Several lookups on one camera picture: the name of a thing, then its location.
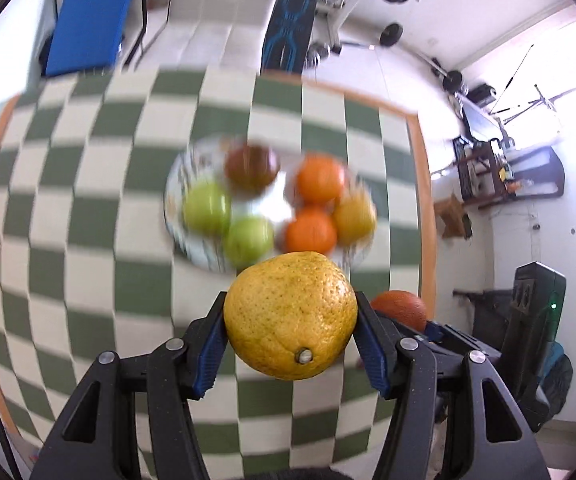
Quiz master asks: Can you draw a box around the dark red orange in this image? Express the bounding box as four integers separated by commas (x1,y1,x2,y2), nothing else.
371,290,428,333

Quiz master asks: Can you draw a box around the large yellow citrus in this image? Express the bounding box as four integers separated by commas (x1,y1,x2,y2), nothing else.
223,252,358,382

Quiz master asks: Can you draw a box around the small yellow lemon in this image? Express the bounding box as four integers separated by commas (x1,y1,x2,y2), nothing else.
332,188,377,247

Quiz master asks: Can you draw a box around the large green apple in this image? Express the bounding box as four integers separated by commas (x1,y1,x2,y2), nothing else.
181,180,231,237

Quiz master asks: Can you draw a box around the wooden stool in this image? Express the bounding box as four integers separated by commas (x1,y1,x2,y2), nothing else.
434,194,472,240

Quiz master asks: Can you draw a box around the dark wooden shelf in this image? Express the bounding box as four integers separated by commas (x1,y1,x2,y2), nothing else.
452,136,565,209

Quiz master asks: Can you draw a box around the bright orange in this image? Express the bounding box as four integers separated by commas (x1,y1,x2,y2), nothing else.
285,207,338,255
295,154,345,206

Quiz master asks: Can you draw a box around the green checkered tablecloth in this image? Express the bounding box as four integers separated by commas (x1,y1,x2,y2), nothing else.
0,67,436,445

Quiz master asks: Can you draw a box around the floral ceramic plate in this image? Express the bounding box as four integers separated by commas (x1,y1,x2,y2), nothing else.
163,134,378,273

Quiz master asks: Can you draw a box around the red apple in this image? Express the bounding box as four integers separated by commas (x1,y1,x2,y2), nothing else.
224,144,280,193

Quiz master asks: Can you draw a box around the floor barbell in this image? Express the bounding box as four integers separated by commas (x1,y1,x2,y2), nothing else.
379,23,469,96

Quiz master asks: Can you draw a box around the black blue exercise bench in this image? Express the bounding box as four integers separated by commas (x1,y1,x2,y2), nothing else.
261,0,316,75

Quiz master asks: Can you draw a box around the white weight rack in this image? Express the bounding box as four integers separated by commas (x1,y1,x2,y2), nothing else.
304,0,359,70

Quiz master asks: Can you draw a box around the white padded chair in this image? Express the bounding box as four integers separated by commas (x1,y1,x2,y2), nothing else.
136,0,276,70

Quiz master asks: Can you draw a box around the blue cushioned chair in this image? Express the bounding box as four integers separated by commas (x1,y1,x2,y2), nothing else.
45,0,132,77

